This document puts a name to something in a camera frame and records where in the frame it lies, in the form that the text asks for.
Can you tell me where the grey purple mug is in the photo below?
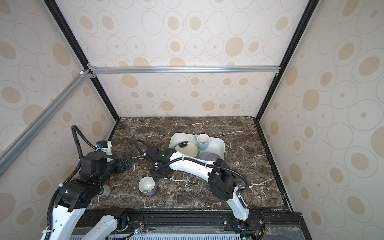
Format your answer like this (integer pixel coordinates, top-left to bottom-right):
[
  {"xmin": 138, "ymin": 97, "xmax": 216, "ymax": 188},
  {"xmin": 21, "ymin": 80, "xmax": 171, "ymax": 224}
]
[{"xmin": 138, "ymin": 176, "xmax": 157, "ymax": 197}]

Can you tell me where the cream floral plate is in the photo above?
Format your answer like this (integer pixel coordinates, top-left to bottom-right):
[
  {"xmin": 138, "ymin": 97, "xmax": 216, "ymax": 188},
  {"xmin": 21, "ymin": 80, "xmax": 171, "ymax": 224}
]
[{"xmin": 175, "ymin": 141, "xmax": 199, "ymax": 158}]

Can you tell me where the light blue mug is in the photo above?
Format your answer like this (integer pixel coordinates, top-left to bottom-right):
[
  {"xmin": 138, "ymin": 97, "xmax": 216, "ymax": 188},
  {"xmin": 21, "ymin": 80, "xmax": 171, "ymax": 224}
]
[{"xmin": 194, "ymin": 134, "xmax": 210, "ymax": 151}]

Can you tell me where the lilac purple bowl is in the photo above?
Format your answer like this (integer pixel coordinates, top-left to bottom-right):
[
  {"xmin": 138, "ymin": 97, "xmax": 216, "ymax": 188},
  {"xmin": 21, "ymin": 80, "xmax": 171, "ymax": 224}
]
[{"xmin": 204, "ymin": 153, "xmax": 221, "ymax": 162}]

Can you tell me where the white plastic bin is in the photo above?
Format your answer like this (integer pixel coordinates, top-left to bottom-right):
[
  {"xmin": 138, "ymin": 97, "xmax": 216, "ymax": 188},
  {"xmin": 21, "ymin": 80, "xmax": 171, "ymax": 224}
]
[{"xmin": 169, "ymin": 133, "xmax": 225, "ymax": 160}]

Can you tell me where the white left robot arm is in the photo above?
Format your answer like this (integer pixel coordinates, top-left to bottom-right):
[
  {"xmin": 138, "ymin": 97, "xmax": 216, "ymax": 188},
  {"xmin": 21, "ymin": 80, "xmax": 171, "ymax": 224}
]
[{"xmin": 42, "ymin": 151, "xmax": 132, "ymax": 240}]

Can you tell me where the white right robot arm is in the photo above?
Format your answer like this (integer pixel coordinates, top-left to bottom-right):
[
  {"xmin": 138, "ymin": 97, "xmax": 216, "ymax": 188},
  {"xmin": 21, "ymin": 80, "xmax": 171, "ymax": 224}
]
[{"xmin": 141, "ymin": 147, "xmax": 250, "ymax": 222}]

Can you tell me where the green drink can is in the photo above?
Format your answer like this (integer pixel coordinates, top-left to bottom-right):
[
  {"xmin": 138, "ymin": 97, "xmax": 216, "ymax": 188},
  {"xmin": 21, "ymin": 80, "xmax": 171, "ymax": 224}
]
[{"xmin": 99, "ymin": 185, "xmax": 112, "ymax": 199}]

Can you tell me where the left diagonal aluminium bar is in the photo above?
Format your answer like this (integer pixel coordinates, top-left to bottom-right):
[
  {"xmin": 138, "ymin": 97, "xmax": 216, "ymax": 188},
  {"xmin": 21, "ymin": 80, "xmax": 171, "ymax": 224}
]
[{"xmin": 1, "ymin": 70, "xmax": 91, "ymax": 175}]

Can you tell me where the horizontal aluminium frame bar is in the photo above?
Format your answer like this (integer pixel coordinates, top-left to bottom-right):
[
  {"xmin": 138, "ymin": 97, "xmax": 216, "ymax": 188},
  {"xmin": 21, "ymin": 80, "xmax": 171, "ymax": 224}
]
[{"xmin": 91, "ymin": 66, "xmax": 280, "ymax": 74}]

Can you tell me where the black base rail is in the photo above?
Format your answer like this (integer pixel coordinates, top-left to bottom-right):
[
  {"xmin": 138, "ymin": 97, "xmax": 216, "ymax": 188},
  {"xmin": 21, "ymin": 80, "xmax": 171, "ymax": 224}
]
[{"xmin": 68, "ymin": 209, "xmax": 313, "ymax": 240}]

